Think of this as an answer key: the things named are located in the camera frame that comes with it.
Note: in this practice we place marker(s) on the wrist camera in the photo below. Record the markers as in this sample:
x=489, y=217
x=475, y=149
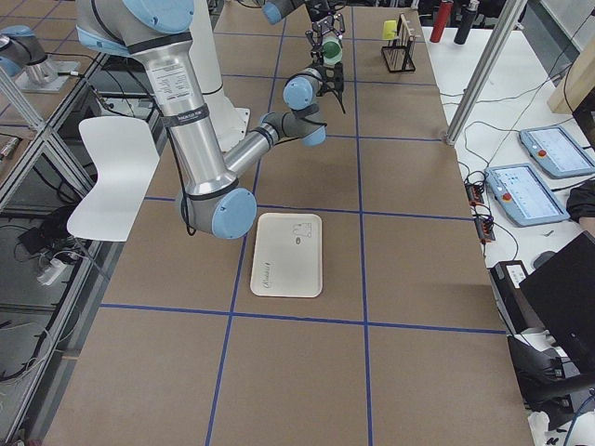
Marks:
x=335, y=81

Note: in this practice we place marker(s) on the white plastic chair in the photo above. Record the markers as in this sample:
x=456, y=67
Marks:
x=124, y=154

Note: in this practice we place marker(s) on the seated man in black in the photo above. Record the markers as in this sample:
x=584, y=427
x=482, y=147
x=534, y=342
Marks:
x=581, y=205

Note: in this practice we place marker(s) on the yellow cup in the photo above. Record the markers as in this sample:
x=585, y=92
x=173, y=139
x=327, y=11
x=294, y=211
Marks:
x=389, y=30

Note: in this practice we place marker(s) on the far blue teach pendant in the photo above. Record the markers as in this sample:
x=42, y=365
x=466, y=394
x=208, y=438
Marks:
x=556, y=152

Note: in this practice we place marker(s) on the aluminium frame post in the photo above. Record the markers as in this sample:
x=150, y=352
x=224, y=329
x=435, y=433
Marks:
x=487, y=61

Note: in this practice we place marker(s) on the cream rabbit tray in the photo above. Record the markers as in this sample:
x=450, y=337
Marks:
x=288, y=253

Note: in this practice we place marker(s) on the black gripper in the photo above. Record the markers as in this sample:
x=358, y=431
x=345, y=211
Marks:
x=328, y=23
x=328, y=74

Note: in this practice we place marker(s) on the black wire cup rack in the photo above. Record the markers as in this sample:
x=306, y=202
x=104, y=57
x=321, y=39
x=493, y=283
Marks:
x=398, y=54

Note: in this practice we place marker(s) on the blue teach pendant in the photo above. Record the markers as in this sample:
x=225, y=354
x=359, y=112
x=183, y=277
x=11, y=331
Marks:
x=556, y=152
x=524, y=196

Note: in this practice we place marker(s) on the near blue teach pendant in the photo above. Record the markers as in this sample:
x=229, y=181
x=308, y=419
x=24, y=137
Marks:
x=524, y=196

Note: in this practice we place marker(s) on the red thermos bottle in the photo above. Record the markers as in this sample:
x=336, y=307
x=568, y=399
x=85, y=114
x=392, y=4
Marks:
x=441, y=20

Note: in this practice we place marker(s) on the pale green cup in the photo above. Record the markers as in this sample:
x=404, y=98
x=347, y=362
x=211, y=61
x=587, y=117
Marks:
x=332, y=50

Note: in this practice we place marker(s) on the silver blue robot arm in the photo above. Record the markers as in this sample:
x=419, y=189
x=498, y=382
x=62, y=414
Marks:
x=276, y=10
x=173, y=41

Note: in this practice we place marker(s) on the black thermos bottle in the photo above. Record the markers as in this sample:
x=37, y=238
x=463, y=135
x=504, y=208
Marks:
x=468, y=15

